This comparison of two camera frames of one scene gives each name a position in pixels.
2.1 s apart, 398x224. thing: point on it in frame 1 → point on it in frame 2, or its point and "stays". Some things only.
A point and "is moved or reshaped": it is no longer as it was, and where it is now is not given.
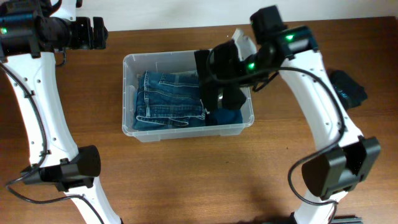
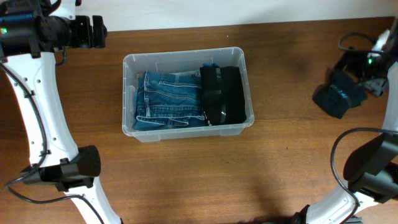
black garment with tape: (216, 95) is moved or reshaped
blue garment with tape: (228, 116) → (214, 65)
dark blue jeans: (168, 100) stays
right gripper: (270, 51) → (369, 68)
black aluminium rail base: (346, 219) stays
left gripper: (86, 42) stays
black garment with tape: (349, 93) stays
